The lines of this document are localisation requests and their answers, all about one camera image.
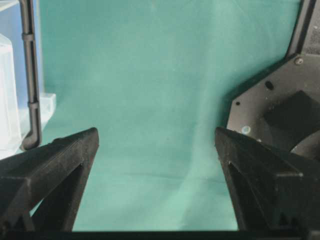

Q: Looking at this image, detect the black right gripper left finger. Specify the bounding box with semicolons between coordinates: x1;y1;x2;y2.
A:
0;127;99;233

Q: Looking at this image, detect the clear plastic storage case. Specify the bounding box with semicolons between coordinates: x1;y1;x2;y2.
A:
0;33;57;161

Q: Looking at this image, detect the black ribbed cable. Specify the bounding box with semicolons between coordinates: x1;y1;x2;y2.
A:
18;0;42;151

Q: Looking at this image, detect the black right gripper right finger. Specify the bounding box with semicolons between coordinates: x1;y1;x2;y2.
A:
214;127;320;232

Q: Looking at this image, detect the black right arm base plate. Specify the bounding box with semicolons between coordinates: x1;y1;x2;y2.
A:
227;0;320;160

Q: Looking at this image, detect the green table cloth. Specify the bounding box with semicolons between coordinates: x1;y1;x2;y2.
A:
39;0;300;231

